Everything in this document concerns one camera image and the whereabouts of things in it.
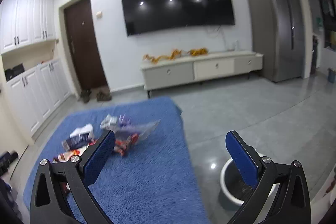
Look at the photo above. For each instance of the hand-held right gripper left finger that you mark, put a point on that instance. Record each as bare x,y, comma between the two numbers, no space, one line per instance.
101,155

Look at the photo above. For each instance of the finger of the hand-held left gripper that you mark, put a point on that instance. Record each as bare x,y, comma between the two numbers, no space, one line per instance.
8,162

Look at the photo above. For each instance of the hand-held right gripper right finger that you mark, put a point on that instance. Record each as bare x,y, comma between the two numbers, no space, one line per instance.
241,158

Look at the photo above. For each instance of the orange red snack packet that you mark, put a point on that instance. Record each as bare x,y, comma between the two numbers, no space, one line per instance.
125,145

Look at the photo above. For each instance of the white silver wrapper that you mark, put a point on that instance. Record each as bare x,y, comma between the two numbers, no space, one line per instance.
110,122

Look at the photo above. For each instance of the orange white snack packet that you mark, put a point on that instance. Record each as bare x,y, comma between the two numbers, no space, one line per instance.
65,157

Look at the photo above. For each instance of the white round bin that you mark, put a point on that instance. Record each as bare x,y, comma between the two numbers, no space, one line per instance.
231,195

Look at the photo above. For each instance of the purple wrapper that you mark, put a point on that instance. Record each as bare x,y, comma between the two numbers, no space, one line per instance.
125,121

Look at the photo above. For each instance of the clear plastic bag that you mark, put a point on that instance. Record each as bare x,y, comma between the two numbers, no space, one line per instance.
145,129

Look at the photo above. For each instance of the blue fluffy mat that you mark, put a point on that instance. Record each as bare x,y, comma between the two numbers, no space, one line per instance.
152,174

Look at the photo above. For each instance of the brown shoes pair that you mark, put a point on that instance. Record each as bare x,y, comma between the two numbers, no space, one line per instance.
84,96
103,96

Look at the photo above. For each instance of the white base cabinets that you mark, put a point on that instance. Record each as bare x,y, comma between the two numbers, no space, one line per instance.
39,92

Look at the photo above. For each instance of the black box on counter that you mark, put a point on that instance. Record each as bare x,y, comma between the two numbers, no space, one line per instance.
14,71

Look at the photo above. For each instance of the white television stand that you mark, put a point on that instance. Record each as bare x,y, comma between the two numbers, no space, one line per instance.
183,71

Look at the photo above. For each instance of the dark brown entrance door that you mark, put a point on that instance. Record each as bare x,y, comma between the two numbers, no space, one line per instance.
85,50

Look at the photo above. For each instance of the orange garland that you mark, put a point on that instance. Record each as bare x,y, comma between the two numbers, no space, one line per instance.
198,51
175,54
155,58

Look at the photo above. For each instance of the grey refrigerator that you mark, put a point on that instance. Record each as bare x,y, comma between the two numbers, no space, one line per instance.
281,29

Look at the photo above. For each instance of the dark kitchen shelf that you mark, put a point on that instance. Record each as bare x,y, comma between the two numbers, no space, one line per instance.
328,16

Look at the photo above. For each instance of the white wall cabinets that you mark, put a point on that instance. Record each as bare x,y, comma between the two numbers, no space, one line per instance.
23,22

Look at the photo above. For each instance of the wall light switch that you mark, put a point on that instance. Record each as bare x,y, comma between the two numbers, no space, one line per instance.
99,14

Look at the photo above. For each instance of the black wall television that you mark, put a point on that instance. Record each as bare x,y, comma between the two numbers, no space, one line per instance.
176,3

